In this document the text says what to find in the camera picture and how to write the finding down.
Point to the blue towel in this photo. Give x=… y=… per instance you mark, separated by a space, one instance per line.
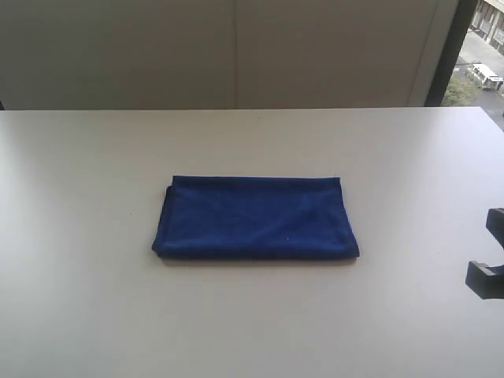
x=254 y=218

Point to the black window frame post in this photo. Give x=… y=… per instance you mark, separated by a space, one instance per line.
x=456 y=35

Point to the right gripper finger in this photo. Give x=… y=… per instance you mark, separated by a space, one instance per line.
x=484 y=280
x=495 y=224

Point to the white vehicle outside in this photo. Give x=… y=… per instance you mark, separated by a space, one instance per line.
x=485 y=78

